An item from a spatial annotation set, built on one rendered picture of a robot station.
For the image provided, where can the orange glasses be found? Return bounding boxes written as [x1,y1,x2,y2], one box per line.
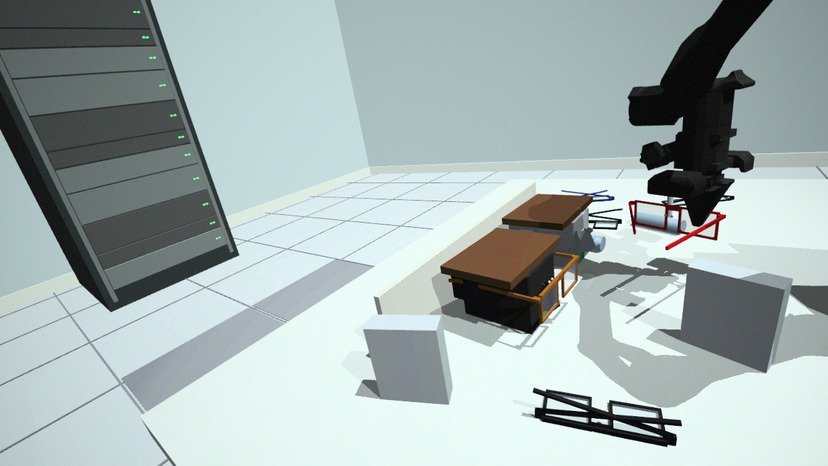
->
[478,252,579,324]

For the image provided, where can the red glasses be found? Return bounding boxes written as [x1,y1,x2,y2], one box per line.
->
[628,200,726,250]

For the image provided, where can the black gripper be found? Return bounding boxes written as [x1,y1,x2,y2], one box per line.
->
[648,123,755,227]

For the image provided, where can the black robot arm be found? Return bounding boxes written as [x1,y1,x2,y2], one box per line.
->
[628,0,773,170]

